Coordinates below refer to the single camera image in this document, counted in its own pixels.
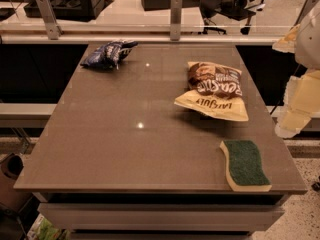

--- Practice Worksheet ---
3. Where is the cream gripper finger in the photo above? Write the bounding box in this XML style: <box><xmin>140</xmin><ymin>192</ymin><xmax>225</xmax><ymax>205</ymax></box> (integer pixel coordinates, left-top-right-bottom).
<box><xmin>272</xmin><ymin>25</ymin><xmax>300</xmax><ymax>53</ymax></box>
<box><xmin>275</xmin><ymin>70</ymin><xmax>320</xmax><ymax>138</ymax></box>

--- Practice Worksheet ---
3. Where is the blue chip bag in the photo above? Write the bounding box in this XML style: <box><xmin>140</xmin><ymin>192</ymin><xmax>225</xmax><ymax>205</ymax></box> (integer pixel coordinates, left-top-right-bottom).
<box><xmin>80</xmin><ymin>40</ymin><xmax>138</xmax><ymax>69</ymax></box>

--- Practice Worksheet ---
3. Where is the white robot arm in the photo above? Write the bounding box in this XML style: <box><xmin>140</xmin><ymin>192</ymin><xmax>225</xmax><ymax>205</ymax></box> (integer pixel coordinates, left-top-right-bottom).
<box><xmin>272</xmin><ymin>5</ymin><xmax>320</xmax><ymax>138</ymax></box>

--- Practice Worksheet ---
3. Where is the brown and yellow chip bag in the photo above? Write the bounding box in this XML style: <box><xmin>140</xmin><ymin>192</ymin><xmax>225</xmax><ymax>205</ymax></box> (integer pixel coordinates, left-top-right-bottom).
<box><xmin>174</xmin><ymin>62</ymin><xmax>249</xmax><ymax>122</ymax></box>

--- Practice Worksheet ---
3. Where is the black office chair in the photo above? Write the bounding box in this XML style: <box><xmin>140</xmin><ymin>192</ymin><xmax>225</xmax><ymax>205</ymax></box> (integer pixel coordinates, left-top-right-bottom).
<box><xmin>198</xmin><ymin>0</ymin><xmax>303</xmax><ymax>36</ymax></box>

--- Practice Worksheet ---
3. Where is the green and yellow sponge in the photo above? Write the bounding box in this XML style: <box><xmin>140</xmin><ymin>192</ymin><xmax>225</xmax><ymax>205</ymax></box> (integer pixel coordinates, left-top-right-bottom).
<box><xmin>220</xmin><ymin>140</ymin><xmax>272</xmax><ymax>192</ymax></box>

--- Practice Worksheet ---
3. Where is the black tray on shelf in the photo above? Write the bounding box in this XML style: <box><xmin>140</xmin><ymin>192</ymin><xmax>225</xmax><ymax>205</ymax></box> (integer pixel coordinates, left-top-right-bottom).
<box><xmin>23</xmin><ymin>0</ymin><xmax>114</xmax><ymax>22</ymax></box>

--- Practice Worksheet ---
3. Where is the white table drawer front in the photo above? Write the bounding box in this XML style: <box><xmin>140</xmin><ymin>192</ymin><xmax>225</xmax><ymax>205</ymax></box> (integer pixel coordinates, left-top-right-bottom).
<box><xmin>39</xmin><ymin>203</ymin><xmax>284</xmax><ymax>232</ymax></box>

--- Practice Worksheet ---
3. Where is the glass railing panel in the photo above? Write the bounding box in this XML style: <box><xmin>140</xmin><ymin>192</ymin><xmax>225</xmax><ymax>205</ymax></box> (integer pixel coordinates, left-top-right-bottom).
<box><xmin>0</xmin><ymin>0</ymin><xmax>306</xmax><ymax>44</ymax></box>

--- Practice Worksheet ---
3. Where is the green package under table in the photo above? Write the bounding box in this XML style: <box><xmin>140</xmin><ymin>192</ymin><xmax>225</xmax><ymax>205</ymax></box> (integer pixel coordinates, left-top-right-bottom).
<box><xmin>27</xmin><ymin>215</ymin><xmax>70</xmax><ymax>240</ymax></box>

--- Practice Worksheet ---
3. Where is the brown bin at left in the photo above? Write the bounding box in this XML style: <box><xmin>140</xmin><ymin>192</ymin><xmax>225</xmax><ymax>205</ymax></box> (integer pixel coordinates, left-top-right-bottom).
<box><xmin>0</xmin><ymin>153</ymin><xmax>32</xmax><ymax>213</ymax></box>

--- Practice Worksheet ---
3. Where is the right metal railing bracket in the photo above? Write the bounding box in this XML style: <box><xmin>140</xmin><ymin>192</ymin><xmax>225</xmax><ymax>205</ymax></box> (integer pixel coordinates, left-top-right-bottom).
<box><xmin>295</xmin><ymin>0</ymin><xmax>320</xmax><ymax>25</ymax></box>

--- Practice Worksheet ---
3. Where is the metal railing bracket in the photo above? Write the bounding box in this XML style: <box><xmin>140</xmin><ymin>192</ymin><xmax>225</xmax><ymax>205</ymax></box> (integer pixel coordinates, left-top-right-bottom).
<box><xmin>35</xmin><ymin>0</ymin><xmax>62</xmax><ymax>40</ymax></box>
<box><xmin>295</xmin><ymin>0</ymin><xmax>320</xmax><ymax>25</ymax></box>
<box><xmin>170</xmin><ymin>0</ymin><xmax>182</xmax><ymax>41</ymax></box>

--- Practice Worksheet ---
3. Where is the middle metal railing bracket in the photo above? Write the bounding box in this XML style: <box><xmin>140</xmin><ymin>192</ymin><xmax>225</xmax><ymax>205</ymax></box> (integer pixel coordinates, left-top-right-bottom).
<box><xmin>170</xmin><ymin>0</ymin><xmax>182</xmax><ymax>41</ymax></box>

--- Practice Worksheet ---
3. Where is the left metal railing bracket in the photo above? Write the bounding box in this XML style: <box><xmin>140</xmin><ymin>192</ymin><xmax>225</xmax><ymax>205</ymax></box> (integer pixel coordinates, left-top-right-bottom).
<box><xmin>35</xmin><ymin>0</ymin><xmax>62</xmax><ymax>40</ymax></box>

